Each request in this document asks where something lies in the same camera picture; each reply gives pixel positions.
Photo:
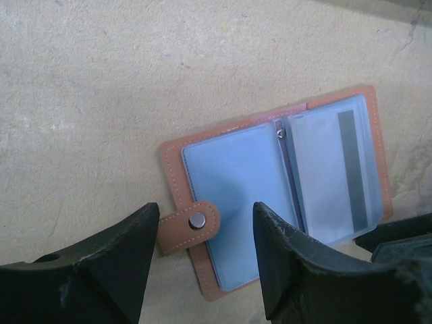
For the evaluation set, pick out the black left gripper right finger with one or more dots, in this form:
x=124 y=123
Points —
x=305 y=281

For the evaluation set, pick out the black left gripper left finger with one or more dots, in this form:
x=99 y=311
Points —
x=101 y=279

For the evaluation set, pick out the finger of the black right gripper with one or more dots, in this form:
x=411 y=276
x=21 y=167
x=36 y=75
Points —
x=404 y=239

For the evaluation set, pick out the white card with magnetic stripe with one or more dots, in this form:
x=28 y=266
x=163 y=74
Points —
x=330 y=172

